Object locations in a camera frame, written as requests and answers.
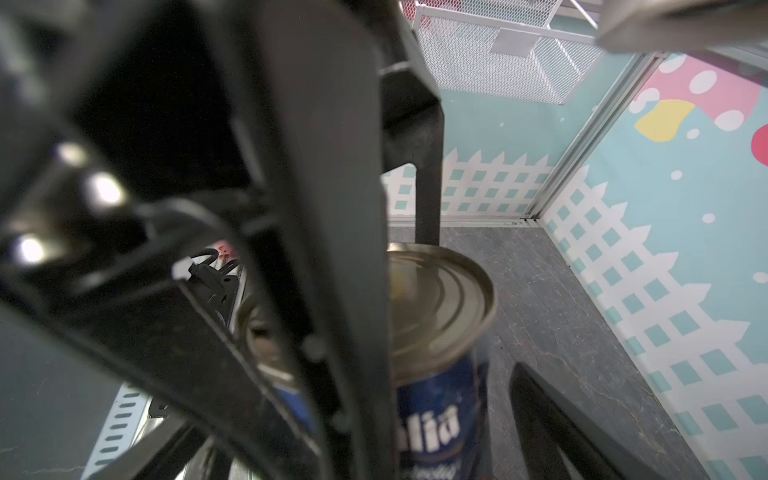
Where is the white slotted cable duct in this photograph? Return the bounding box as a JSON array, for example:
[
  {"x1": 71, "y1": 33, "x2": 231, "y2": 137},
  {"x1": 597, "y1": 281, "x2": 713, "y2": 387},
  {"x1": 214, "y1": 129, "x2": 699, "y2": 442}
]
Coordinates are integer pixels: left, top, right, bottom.
[{"x1": 81, "y1": 383, "x2": 150, "y2": 479}]

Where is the white wire mesh basket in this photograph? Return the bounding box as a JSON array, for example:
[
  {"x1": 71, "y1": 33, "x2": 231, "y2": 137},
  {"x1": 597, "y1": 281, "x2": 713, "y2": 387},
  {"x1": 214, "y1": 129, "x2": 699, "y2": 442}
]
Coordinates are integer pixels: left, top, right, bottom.
[{"x1": 399, "y1": 1, "x2": 603, "y2": 105}]

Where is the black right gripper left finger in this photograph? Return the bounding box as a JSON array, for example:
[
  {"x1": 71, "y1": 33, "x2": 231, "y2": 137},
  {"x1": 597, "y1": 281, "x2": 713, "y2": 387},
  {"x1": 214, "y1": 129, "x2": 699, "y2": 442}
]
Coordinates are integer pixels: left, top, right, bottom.
[{"x1": 90, "y1": 416, "x2": 216, "y2": 479}]

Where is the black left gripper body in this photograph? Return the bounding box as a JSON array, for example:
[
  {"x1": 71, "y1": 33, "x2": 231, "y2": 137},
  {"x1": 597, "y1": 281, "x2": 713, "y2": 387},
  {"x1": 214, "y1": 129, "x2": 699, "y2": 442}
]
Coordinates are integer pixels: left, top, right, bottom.
[{"x1": 1, "y1": 1, "x2": 281, "y2": 420}]

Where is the dark blue red label can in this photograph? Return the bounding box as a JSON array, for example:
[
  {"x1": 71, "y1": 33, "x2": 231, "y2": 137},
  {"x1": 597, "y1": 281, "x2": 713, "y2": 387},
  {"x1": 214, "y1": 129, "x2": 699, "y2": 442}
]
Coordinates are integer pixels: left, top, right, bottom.
[{"x1": 234, "y1": 233, "x2": 497, "y2": 479}]

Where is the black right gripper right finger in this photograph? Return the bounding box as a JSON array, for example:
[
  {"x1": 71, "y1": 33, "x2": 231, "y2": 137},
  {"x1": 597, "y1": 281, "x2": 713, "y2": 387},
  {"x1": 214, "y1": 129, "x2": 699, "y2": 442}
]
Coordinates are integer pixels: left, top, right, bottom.
[{"x1": 509, "y1": 362, "x2": 662, "y2": 479}]

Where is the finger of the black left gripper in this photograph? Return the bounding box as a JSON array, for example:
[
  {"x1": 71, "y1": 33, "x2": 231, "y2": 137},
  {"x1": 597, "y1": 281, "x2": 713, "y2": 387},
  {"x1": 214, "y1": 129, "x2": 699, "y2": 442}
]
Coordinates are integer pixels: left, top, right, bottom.
[
  {"x1": 197, "y1": 1, "x2": 399, "y2": 479},
  {"x1": 342, "y1": 1, "x2": 444, "y2": 245}
]

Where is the grey metal cabinet counter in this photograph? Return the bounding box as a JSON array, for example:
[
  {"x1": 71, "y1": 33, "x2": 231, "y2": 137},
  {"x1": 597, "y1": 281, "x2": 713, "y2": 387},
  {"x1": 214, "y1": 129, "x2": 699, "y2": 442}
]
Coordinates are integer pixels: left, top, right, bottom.
[{"x1": 1, "y1": 306, "x2": 121, "y2": 479}]

